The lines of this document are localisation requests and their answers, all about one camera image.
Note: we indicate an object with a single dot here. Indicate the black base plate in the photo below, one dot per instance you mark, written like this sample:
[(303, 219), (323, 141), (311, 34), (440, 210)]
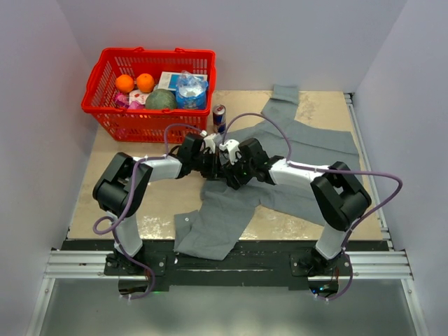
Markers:
[(250, 263)]

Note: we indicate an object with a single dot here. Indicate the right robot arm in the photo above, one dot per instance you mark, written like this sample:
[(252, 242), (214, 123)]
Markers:
[(340, 196)]

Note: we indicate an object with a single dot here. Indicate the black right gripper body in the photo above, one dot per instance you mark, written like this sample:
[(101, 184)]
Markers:
[(240, 170)]

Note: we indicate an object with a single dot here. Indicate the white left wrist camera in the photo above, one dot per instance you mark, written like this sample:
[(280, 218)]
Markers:
[(211, 141)]

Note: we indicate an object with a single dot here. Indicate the white blue carton box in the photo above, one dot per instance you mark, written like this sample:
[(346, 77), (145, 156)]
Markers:
[(183, 82)]

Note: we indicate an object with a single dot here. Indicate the orange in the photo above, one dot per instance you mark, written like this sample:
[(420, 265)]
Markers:
[(124, 83), (145, 83)]

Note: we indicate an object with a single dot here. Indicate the Red Bull drink can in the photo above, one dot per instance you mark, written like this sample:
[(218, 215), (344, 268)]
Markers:
[(219, 118)]

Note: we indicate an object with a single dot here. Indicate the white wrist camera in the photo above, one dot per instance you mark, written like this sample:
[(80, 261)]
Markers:
[(211, 141), (229, 149)]

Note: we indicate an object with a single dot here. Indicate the pink snack packet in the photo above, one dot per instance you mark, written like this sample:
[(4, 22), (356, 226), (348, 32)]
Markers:
[(134, 100)]

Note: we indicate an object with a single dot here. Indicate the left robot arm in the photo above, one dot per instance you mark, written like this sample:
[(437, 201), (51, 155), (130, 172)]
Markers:
[(121, 188)]

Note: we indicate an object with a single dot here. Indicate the left orange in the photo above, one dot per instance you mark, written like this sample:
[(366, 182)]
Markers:
[(124, 83)]

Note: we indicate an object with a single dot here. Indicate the red plastic shopping basket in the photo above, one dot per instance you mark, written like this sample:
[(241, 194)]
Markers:
[(143, 125)]

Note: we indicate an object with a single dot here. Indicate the blue snack bag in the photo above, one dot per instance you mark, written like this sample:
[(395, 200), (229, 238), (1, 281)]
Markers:
[(191, 100)]

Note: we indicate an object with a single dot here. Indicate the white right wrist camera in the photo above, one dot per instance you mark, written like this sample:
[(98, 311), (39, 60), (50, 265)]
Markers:
[(229, 149)]

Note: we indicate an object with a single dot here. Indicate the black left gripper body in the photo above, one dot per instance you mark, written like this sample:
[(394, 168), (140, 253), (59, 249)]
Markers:
[(206, 164)]

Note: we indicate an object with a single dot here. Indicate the grey button-up shirt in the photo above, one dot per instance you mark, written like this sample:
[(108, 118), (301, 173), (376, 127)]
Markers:
[(212, 231)]

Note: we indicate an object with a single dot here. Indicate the right orange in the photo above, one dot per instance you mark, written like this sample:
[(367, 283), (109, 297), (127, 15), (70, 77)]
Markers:
[(145, 83)]

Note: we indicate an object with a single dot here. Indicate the green melon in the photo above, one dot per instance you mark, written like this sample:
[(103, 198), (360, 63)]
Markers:
[(160, 99)]

